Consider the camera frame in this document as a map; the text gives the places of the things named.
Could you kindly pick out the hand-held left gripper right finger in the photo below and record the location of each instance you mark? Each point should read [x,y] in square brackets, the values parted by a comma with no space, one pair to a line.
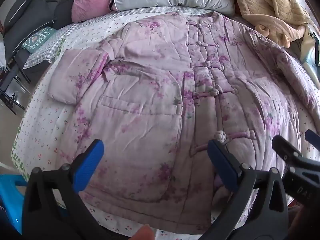
[225,167]

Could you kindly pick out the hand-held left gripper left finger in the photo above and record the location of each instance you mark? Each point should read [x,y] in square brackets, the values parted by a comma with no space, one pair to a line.
[88,165]

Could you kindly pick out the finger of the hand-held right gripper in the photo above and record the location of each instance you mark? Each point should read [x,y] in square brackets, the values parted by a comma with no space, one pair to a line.
[313,136]
[285,146]

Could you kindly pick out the pink floral padded jacket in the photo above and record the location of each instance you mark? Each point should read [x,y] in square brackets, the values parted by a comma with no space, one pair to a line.
[150,92]

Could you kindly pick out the person's left hand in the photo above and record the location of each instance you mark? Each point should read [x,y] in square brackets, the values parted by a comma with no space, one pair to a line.
[143,233]

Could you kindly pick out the cherry print bed quilt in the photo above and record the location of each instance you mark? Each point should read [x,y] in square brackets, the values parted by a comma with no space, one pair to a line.
[42,130]

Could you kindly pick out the blue plastic stool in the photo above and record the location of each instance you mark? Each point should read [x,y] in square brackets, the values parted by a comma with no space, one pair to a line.
[10,200]

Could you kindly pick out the white green bag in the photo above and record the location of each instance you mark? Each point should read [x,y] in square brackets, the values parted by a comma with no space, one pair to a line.
[311,47]

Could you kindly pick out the black chair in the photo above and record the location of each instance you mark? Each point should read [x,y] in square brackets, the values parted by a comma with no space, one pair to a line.
[12,80]

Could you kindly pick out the beige fleece robe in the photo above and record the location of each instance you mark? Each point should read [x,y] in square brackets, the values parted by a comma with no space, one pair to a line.
[270,10]

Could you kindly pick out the teal patterned cushion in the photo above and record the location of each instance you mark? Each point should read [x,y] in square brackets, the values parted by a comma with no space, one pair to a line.
[37,40]

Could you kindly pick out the dark grey cushion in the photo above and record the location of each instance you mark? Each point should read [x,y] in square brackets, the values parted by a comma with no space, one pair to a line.
[30,15]

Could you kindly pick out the pink pillow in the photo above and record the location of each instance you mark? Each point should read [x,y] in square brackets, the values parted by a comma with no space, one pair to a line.
[92,0]

